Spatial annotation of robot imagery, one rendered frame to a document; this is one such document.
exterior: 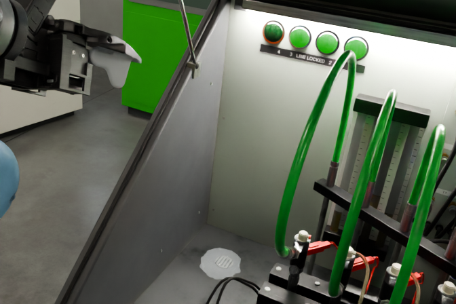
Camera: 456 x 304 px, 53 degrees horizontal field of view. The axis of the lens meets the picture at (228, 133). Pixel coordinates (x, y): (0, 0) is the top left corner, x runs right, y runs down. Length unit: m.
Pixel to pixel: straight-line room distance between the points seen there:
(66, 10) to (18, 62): 3.22
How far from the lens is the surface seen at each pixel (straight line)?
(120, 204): 0.86
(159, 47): 3.69
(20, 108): 3.66
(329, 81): 0.65
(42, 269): 2.43
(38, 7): 0.54
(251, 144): 1.11
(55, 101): 3.83
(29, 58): 0.54
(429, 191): 0.65
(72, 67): 0.56
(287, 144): 1.08
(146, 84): 3.84
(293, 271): 0.84
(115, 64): 0.61
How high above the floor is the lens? 1.57
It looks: 24 degrees down
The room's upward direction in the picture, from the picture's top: 7 degrees clockwise
